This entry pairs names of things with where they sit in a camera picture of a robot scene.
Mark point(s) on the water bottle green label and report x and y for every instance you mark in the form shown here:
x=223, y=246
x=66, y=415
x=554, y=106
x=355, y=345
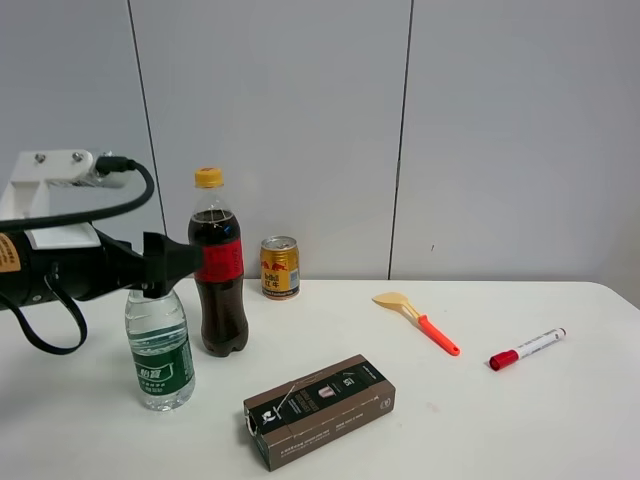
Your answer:
x=158, y=338

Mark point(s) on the yellow spatula orange handle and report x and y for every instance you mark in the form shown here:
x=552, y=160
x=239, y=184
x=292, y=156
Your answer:
x=400, y=303

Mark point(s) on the brown black capsule box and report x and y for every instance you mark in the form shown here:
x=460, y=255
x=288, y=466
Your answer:
x=298, y=417

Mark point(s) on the red capped white marker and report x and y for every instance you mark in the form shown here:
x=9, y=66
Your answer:
x=504, y=359

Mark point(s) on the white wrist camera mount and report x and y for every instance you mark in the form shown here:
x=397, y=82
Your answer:
x=27, y=195

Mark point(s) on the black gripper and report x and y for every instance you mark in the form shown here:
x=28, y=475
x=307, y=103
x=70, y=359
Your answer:
x=88, y=273

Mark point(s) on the cola bottle yellow cap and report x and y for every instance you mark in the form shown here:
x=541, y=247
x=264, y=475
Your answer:
x=215, y=229

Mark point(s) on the gold energy drink can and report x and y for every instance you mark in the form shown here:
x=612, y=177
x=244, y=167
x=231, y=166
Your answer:
x=279, y=261

